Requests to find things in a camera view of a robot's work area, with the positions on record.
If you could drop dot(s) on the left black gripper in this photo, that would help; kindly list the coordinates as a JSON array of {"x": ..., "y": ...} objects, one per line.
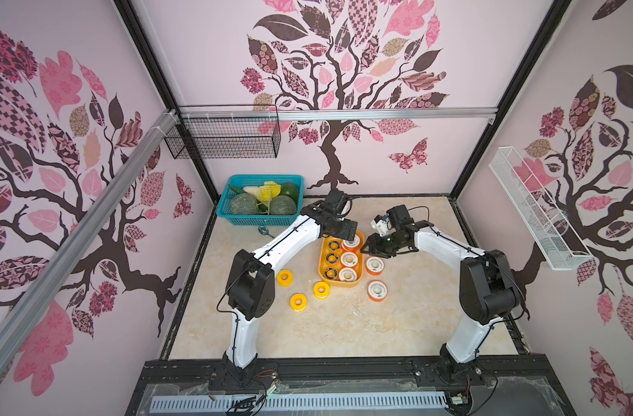
[{"x": 345, "y": 231}]

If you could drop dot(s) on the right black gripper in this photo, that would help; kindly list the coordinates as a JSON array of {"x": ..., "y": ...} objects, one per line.
[{"x": 381, "y": 243}]

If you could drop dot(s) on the yellow black tape roll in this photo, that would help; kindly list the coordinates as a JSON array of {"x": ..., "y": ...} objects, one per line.
[
  {"x": 334, "y": 246},
  {"x": 332, "y": 259},
  {"x": 330, "y": 273}
]

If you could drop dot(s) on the orange white sealing tape roll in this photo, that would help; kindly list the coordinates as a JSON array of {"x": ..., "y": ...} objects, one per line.
[
  {"x": 348, "y": 275},
  {"x": 374, "y": 266},
  {"x": 377, "y": 291},
  {"x": 349, "y": 260},
  {"x": 351, "y": 245}
]

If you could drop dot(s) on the yellow plastic storage box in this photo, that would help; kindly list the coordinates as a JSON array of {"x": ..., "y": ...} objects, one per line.
[{"x": 322, "y": 265}]

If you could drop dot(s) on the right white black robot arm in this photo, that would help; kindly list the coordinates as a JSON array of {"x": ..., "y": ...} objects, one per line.
[{"x": 488, "y": 291}]

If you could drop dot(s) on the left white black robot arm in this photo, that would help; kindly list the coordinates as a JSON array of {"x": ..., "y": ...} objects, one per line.
[{"x": 250, "y": 290}]

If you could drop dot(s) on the green round fruit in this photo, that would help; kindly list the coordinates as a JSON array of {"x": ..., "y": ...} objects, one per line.
[{"x": 290, "y": 190}]

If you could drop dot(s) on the teal plastic basket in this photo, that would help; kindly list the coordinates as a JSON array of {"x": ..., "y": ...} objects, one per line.
[{"x": 235, "y": 186}]

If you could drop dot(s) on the green pumpkin right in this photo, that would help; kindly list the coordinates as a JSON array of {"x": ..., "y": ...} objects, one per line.
[{"x": 283, "y": 205}]

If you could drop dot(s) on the green pumpkin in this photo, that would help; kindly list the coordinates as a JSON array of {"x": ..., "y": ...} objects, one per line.
[
  {"x": 244, "y": 204},
  {"x": 283, "y": 205}
]

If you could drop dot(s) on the yellow white vegetable toy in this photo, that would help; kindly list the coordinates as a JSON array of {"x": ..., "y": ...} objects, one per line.
[{"x": 265, "y": 193}]

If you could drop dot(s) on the green pumpkin left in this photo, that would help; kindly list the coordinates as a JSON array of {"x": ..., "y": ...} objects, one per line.
[{"x": 244, "y": 204}]

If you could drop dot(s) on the small spoon with red handle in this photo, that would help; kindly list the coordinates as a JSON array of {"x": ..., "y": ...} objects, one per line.
[{"x": 264, "y": 231}]

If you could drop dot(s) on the aluminium rail on back wall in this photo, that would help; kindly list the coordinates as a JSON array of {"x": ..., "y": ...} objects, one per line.
[{"x": 347, "y": 113}]

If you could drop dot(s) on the aluminium rail on wall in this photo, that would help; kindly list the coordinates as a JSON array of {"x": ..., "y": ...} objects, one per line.
[
  {"x": 347, "y": 113},
  {"x": 17, "y": 325}
]

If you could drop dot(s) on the white wire wall shelf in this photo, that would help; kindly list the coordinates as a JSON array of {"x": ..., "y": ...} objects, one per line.
[{"x": 522, "y": 180}]

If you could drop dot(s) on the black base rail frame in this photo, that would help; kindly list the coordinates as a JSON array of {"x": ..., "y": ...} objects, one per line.
[{"x": 496, "y": 385}]

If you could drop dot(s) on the black wire wall basket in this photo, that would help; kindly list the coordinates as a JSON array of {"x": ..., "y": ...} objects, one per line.
[{"x": 245, "y": 131}]

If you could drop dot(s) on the white slotted cable duct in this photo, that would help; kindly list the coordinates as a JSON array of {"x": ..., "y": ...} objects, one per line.
[{"x": 218, "y": 404}]

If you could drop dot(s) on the aluminium rail on left wall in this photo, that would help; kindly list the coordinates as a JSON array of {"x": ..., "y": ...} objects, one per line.
[{"x": 17, "y": 325}]

